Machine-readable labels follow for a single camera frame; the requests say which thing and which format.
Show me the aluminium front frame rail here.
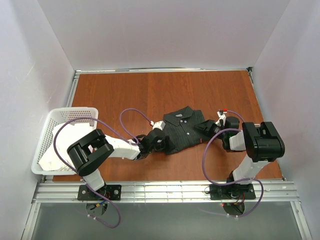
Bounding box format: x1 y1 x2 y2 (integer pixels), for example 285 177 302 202
21 179 312 240

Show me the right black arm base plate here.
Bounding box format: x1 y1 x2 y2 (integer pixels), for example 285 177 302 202
204 183 256 200

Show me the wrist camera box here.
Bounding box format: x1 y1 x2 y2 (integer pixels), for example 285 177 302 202
215 109 244 129
150 120 166 138

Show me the dark pinstriped long sleeve shirt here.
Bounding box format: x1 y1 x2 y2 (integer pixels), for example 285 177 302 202
163 106 211 155

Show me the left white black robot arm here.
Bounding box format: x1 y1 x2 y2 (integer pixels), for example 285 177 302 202
67 128 169 191

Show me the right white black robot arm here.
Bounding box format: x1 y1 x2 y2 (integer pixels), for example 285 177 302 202
194 117 285 200

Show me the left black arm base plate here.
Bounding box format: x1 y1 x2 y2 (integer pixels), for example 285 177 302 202
77 184 122 201

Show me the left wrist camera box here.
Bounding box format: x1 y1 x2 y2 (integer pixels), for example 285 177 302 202
150 120 166 138

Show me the white shirt in basket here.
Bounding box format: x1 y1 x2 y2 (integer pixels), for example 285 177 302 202
39 122 95 171

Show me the white plastic laundry basket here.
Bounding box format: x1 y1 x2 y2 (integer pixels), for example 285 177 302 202
31 107 99 176

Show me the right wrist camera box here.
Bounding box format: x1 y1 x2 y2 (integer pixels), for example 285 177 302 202
215 109 244 129

